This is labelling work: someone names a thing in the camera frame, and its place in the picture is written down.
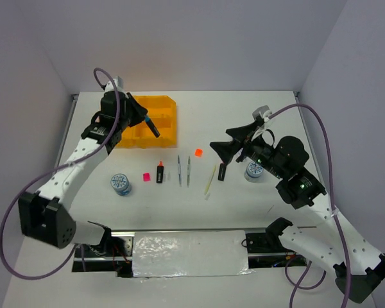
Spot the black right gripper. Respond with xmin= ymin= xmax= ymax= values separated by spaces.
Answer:
xmin=209 ymin=121 xmax=285 ymax=178

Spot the black pink-tip highlighter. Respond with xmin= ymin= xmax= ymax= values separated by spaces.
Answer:
xmin=218 ymin=163 xmax=227 ymax=182

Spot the orange marker cap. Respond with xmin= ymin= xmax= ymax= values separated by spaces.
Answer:
xmin=194 ymin=148 xmax=203 ymax=157

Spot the pink marker cap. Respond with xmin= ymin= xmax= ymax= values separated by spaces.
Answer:
xmin=143 ymin=173 xmax=151 ymax=182

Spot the black orange-tip highlighter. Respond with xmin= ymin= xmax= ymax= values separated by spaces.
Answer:
xmin=156 ymin=161 xmax=164 ymax=184

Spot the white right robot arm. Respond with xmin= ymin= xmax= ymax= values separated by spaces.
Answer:
xmin=210 ymin=120 xmax=385 ymax=304

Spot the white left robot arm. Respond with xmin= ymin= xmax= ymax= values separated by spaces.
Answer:
xmin=18 ymin=77 xmax=147 ymax=256

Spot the orange four-compartment plastic bin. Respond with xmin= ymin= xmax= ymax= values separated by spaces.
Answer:
xmin=116 ymin=96 xmax=178 ymax=148

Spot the blue white tape roll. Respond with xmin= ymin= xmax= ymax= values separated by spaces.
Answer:
xmin=244 ymin=161 xmax=264 ymax=183
xmin=110 ymin=173 xmax=132 ymax=196

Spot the yellow clear pen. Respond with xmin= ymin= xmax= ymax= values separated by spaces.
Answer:
xmin=204 ymin=165 xmax=217 ymax=195

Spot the silver foil panel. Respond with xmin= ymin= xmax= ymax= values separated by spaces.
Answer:
xmin=132 ymin=230 xmax=252 ymax=278

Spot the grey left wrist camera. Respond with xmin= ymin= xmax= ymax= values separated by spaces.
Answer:
xmin=113 ymin=76 xmax=124 ymax=92

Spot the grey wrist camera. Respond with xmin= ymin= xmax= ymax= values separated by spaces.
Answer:
xmin=252 ymin=105 xmax=272 ymax=121
xmin=113 ymin=76 xmax=124 ymax=92

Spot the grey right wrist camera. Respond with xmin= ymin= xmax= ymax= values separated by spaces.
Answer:
xmin=252 ymin=105 xmax=272 ymax=121

